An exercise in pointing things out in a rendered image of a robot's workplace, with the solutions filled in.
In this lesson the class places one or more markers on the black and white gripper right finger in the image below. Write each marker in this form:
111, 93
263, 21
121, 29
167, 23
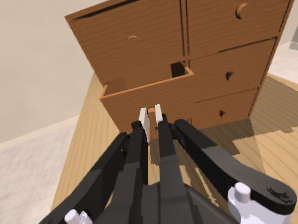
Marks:
253, 197

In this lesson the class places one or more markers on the small brown chest of drawers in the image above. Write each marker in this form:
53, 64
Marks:
111, 4

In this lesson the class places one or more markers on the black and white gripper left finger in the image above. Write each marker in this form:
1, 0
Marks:
92, 194

